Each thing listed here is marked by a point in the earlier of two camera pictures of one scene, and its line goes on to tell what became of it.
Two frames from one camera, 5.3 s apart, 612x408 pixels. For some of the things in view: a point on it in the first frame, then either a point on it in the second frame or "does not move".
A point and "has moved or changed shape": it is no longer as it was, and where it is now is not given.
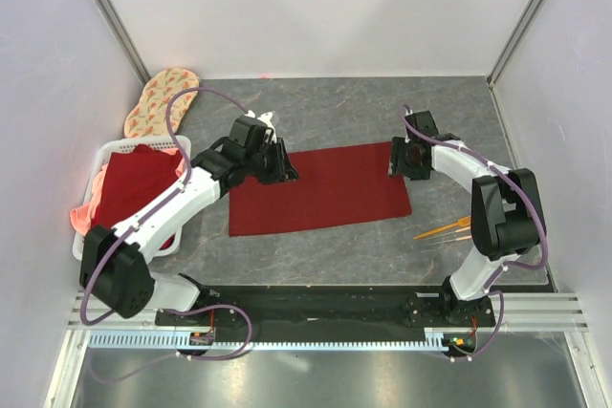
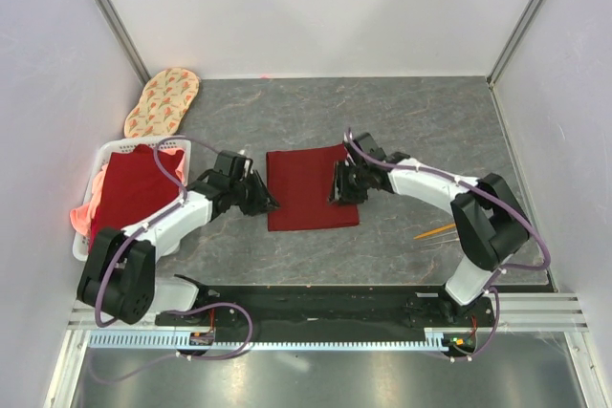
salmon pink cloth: x=83 y=215 does not move
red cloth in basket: x=131 y=179 does not move
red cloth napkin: x=335 y=185 has moved or changed shape
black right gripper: x=398 y=147 → x=339 y=191
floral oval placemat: x=148 y=118 does not move
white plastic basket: x=106 y=149 does not move
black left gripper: x=283 y=170 → x=263 y=202
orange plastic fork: x=465 y=221 does not move
